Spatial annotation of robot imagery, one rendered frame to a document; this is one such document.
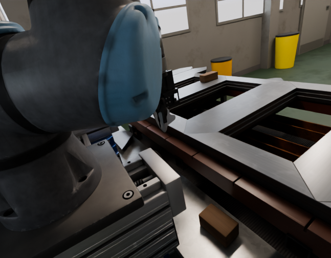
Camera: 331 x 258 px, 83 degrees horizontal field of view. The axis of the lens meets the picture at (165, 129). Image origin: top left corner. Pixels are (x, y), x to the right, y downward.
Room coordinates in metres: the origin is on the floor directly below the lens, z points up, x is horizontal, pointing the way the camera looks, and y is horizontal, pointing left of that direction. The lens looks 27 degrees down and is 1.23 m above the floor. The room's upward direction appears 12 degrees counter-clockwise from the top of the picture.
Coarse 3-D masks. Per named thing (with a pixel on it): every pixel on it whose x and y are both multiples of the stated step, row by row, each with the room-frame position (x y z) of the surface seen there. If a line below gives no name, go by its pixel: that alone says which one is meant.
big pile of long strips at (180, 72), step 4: (180, 68) 2.14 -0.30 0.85; (184, 68) 2.09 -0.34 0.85; (188, 68) 2.04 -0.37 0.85; (192, 68) 2.07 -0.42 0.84; (196, 68) 1.95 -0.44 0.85; (200, 68) 1.91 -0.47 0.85; (204, 68) 1.87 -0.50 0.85; (172, 72) 2.00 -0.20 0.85; (176, 72) 1.96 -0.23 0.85; (180, 72) 1.92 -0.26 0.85; (184, 72) 1.88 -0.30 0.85; (188, 72) 1.84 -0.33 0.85; (192, 72) 1.80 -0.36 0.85; (196, 72) 1.76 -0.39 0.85; (200, 72) 1.77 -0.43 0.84; (204, 72) 1.79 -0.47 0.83; (176, 76) 1.77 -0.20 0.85; (180, 76) 1.74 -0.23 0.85; (184, 76) 1.70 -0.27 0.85
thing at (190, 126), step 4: (188, 120) 0.76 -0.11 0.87; (188, 124) 0.72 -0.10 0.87; (192, 124) 0.71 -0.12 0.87; (196, 124) 0.70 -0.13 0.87; (188, 128) 0.68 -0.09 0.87; (192, 128) 0.68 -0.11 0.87; (196, 128) 0.67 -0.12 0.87; (200, 128) 0.66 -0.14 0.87; (204, 128) 0.66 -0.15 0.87; (208, 128) 0.65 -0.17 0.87; (196, 132) 0.64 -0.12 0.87; (200, 132) 0.63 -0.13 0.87; (204, 132) 0.63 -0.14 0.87; (208, 132) 0.62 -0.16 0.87; (212, 132) 0.61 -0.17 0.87
